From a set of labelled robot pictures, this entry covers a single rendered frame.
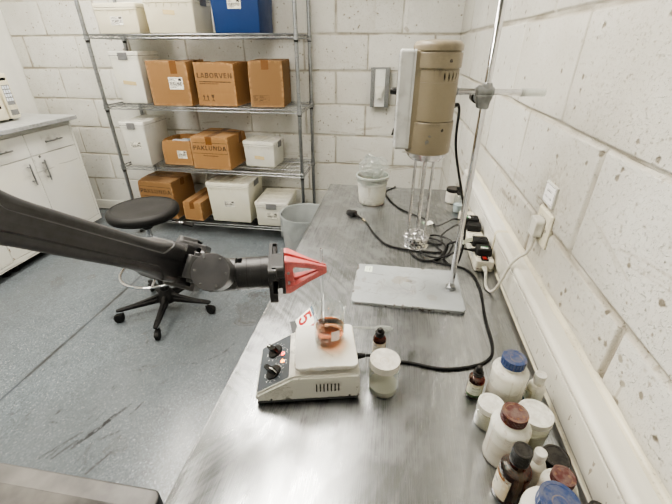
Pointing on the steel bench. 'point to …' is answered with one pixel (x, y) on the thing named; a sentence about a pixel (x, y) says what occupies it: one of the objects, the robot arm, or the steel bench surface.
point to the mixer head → (426, 98)
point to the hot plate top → (311, 358)
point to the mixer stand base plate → (406, 289)
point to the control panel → (275, 364)
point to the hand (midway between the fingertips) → (321, 268)
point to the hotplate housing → (312, 383)
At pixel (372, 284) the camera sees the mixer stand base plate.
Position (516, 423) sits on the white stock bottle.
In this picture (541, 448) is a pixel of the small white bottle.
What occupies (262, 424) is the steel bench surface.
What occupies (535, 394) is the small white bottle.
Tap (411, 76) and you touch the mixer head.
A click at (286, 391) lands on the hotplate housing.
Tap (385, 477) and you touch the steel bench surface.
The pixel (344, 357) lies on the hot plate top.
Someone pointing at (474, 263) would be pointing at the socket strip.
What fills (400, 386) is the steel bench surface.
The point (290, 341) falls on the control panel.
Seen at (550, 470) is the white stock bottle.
